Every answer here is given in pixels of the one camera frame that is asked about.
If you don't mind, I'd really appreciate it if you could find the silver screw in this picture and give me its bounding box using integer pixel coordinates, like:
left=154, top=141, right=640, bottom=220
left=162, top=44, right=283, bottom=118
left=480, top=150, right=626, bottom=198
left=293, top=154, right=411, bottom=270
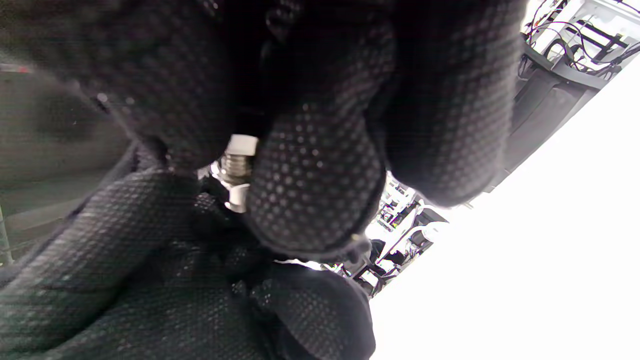
left=219, top=134, right=260, bottom=185

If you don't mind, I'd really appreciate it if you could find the silver hex nut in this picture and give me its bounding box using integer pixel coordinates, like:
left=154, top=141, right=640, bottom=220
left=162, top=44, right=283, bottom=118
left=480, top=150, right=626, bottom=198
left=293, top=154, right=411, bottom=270
left=225, top=183, right=251, bottom=214

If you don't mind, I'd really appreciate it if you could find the person's right hand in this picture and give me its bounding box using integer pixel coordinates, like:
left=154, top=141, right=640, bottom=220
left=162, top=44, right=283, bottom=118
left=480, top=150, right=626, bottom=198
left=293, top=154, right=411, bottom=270
left=0, top=0, right=529, bottom=259

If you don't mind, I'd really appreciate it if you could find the black equipment stand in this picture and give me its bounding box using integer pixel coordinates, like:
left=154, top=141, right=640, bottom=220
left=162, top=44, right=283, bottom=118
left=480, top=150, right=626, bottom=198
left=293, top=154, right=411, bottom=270
left=500, top=42, right=608, bottom=176

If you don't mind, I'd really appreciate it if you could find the person's grey shirt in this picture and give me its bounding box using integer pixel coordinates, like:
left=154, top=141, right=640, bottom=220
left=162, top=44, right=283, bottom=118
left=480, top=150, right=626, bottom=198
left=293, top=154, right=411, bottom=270
left=0, top=62, right=146, bottom=266

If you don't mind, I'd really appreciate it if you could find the person's left hand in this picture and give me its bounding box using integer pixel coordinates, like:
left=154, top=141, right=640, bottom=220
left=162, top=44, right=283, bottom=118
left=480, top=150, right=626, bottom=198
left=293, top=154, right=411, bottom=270
left=0, top=169, right=377, bottom=360

